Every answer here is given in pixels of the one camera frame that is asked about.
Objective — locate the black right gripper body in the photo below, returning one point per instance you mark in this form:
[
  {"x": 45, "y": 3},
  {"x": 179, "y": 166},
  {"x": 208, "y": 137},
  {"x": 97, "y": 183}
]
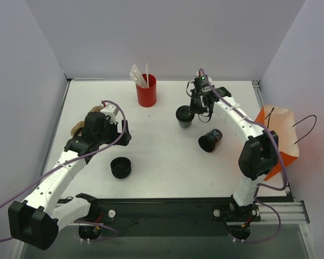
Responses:
[{"x": 195, "y": 107}]

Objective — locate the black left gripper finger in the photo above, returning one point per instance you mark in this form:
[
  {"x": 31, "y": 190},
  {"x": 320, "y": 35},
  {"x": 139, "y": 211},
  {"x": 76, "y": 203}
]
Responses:
[
  {"x": 128, "y": 137},
  {"x": 124, "y": 140}
]

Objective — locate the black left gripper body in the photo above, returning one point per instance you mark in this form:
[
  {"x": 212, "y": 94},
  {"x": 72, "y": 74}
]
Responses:
[{"x": 84, "y": 132}]

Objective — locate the black cup lid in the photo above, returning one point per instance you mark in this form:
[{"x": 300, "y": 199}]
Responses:
[{"x": 184, "y": 114}]

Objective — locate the black paper coffee cup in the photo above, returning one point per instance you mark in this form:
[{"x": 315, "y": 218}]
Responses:
[{"x": 185, "y": 123}]

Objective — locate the orange paper bag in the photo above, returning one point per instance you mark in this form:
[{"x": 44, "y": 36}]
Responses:
[{"x": 282, "y": 122}]

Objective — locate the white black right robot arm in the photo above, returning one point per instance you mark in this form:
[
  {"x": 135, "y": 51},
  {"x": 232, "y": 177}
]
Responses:
[{"x": 258, "y": 155}]

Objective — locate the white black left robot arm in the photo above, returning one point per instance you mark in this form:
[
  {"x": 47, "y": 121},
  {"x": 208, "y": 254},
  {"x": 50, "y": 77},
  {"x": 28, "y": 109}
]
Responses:
[{"x": 37, "y": 220}]

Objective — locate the brown cardboard cup carrier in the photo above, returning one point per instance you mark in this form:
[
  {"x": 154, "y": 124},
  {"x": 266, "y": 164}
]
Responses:
[{"x": 80, "y": 124}]

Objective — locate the stack of black lids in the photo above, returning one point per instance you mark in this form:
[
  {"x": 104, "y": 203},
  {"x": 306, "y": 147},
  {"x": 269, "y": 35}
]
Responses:
[{"x": 121, "y": 167}]

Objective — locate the red cylindrical straw holder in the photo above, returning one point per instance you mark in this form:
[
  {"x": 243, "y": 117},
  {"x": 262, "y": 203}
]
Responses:
[{"x": 147, "y": 97}]

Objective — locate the white wrapped straw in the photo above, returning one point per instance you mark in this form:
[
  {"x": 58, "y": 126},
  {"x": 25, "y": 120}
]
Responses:
[{"x": 147, "y": 76}]

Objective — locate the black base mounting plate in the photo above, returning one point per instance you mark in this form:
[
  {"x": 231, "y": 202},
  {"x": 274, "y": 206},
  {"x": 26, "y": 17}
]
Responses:
[{"x": 173, "y": 217}]

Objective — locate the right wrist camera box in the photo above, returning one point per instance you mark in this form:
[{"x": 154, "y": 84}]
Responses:
[{"x": 208, "y": 79}]

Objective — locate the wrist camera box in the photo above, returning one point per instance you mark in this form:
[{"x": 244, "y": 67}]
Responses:
[
  {"x": 208, "y": 79},
  {"x": 110, "y": 110}
]

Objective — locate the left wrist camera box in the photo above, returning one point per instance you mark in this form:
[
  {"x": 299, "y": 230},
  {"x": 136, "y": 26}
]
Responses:
[{"x": 110, "y": 110}]

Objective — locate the aluminium frame rail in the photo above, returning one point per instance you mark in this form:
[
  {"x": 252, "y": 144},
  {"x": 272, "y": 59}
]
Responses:
[{"x": 289, "y": 212}]

